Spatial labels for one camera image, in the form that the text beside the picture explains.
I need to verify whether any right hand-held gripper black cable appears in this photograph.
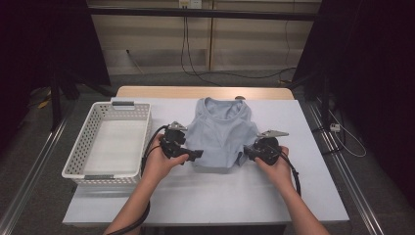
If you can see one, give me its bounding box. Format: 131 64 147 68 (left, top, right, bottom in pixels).
278 152 302 198

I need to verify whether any dark curtain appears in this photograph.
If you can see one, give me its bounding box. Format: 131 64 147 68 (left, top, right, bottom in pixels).
0 0 112 99
292 0 415 204

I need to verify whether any white wall socket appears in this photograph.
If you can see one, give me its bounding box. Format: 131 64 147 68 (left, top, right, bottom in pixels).
178 0 203 10

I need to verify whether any white perforated plastic basket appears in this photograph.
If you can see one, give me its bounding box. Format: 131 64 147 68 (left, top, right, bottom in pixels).
62 101 154 188

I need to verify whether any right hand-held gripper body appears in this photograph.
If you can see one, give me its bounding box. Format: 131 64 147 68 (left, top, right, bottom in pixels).
253 129 291 166

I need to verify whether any light blue shirt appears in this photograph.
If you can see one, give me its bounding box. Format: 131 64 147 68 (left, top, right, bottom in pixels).
184 96 261 175

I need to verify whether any black power cable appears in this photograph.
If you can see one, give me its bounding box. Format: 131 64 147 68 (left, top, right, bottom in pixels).
185 8 298 80
180 8 223 87

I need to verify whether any thin black cable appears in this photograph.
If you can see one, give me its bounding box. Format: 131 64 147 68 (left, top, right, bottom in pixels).
284 20 292 69

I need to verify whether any left hand-held gripper black cable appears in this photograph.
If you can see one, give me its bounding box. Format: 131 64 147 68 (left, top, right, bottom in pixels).
106 124 169 235

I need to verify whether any person's left hand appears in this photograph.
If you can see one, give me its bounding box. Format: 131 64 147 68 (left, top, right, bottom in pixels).
141 132 191 184

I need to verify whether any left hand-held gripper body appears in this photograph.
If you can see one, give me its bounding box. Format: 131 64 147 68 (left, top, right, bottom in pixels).
159 120 189 160

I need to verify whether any person's right hand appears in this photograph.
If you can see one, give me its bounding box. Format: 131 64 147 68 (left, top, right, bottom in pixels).
254 145 296 191

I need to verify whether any white cable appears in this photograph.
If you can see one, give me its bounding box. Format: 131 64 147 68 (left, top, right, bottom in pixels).
327 109 368 159

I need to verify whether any hand-held gripper black cable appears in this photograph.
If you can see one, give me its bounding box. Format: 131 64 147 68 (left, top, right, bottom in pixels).
106 124 169 235
278 152 302 198

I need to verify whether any black metal stand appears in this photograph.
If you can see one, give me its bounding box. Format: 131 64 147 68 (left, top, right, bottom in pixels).
48 72 81 132
320 73 331 129

